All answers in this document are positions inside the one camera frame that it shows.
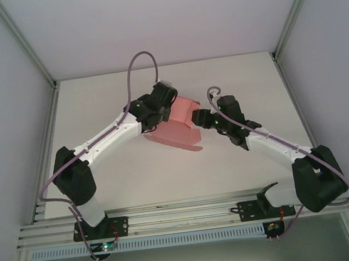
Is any pink paper box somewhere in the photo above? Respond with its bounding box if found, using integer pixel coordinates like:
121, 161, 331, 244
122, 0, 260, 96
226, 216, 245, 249
139, 93, 207, 158

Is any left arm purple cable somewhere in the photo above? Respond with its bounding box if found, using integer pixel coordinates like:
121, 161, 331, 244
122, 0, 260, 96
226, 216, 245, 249
24, 49, 180, 261

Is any aluminium side rail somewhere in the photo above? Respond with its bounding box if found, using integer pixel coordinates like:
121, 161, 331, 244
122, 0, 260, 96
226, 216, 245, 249
272, 53, 335, 194
14, 82, 76, 225

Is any aluminium mounting rail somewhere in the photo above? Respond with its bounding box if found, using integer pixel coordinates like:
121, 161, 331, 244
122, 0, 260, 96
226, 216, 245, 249
12, 167, 349, 250

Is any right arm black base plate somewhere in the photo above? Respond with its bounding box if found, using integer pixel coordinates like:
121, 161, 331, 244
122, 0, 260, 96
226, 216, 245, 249
237, 195, 297, 224

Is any white slotted cable duct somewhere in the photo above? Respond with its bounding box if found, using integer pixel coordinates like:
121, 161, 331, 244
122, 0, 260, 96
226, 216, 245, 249
29, 223, 267, 261

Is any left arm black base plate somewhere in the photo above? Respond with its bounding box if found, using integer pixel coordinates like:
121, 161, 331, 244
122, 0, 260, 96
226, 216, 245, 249
71, 215, 131, 243

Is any aluminium corner post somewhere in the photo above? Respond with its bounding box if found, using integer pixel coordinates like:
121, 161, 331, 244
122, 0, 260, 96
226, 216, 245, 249
0, 0, 61, 96
265, 0, 333, 63

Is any left arm red wire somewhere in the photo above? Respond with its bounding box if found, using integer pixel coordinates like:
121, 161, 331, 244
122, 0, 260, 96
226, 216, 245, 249
109, 225, 123, 243

